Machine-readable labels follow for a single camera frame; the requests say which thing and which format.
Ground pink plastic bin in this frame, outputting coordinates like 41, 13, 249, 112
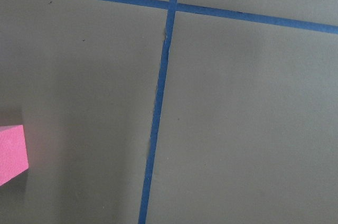
1, 125, 29, 185

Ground blue tape strip crossing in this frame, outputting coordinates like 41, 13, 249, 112
99, 0, 337, 34

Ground blue tape strip long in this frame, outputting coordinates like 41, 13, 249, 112
138, 0, 177, 224

